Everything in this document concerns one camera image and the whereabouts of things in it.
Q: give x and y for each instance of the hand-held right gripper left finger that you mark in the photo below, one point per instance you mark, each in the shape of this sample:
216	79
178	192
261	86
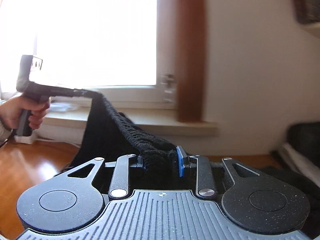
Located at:
140	163

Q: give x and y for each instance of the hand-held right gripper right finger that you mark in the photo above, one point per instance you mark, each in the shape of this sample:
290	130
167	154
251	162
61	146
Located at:
180	162

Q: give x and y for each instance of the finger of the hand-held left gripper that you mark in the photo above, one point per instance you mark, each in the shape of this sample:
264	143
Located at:
85	93

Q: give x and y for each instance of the black knit sweater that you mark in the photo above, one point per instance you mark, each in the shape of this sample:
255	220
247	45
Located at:
100	130

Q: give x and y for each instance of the person's left forearm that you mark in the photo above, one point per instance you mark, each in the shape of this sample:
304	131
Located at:
2	132

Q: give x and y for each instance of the person's left hand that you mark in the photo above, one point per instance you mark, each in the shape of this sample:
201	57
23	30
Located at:
12	110

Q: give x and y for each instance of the window sill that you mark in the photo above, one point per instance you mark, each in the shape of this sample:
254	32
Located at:
162	126

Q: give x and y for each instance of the window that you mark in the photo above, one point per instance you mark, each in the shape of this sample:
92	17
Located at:
100	30

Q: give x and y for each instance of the wooden window trim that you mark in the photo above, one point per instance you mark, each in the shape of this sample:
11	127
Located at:
191	55

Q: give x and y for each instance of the grey white garment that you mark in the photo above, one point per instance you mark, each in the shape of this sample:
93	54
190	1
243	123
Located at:
297	155

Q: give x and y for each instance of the row of books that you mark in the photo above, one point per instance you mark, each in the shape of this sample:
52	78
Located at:
307	0

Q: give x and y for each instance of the white wall shelf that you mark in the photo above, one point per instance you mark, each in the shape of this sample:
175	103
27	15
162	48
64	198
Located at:
313	28

